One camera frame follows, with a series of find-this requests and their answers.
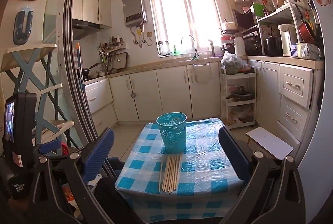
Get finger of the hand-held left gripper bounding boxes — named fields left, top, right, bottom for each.
left=39, top=139, right=62, bottom=155

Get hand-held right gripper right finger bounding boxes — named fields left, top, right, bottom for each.
left=219, top=126, right=306, bottom=224

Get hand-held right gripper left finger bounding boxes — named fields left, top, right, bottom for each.
left=27, top=128, right=123, bottom=224

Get bundle of wooden chopsticks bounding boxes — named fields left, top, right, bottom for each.
left=158, top=153, right=183, bottom=194

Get teal plastic basket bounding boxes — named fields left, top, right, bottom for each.
left=156, top=113, right=188, bottom=154

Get blue checked tablecloth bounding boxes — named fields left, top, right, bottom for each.
left=114, top=118, right=246, bottom=224

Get white wooden stool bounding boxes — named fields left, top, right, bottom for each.
left=246, top=126, right=294, bottom=161

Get orange white tube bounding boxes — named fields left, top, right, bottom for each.
left=62, top=184, right=79, bottom=210

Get white trolley cart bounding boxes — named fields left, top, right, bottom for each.
left=220, top=66, right=258, bottom=129

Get dark lidded pot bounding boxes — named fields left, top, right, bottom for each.
left=226, top=86, right=255, bottom=101

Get white blue folding table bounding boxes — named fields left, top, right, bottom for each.
left=0, top=44, right=76, bottom=147

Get white drawer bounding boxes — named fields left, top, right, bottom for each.
left=280, top=64, right=314, bottom=110
left=278, top=96, right=309, bottom=134

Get black gas stove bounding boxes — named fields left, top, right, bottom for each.
left=83, top=74, right=107, bottom=82

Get black wok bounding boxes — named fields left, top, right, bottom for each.
left=82, top=63, right=99, bottom=79

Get white cabinet door rack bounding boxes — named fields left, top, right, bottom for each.
left=192, top=63, right=211, bottom=84

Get white base kitchen cabinets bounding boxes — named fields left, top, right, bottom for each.
left=83, top=56, right=316, bottom=142

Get plastic bag of vegetables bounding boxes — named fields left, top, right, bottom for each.
left=221, top=52, right=252, bottom=75

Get range hood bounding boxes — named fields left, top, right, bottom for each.
left=72, top=19, right=102, bottom=40

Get white thermos jug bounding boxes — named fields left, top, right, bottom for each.
left=234, top=34, right=246, bottom=56

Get curved chrome faucet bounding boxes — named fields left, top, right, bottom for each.
left=181, top=35, right=200, bottom=57

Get black rice cooker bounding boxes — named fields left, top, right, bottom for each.
left=264, top=35, right=283, bottom=56

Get stack of pots and bowls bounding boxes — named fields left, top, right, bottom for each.
left=220, top=21, right=239, bottom=51

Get plastic food packet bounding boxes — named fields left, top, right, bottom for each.
left=290, top=42, right=322, bottom=61

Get white electric kettle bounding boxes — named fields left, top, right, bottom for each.
left=277, top=24, right=298, bottom=57

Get red frying pan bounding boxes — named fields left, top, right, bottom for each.
left=295, top=4, right=317, bottom=44

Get white shelf rack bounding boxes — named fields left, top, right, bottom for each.
left=256, top=0, right=316, bottom=57

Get white framed kitchen window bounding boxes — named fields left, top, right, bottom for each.
left=148, top=0, right=225, bottom=58

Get green box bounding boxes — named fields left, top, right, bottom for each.
left=250, top=3, right=266, bottom=17

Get grey sliding door frame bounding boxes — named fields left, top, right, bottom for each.
left=43, top=0, right=121, bottom=178

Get blue handled mop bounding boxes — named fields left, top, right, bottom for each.
left=75, top=43, right=85, bottom=92

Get blue wall holder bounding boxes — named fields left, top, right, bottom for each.
left=13, top=6, right=34, bottom=46

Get wall utensil rack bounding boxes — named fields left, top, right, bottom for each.
left=97, top=36, right=128, bottom=75

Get grey wall water heater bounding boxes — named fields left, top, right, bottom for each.
left=122, top=0, right=148, bottom=28

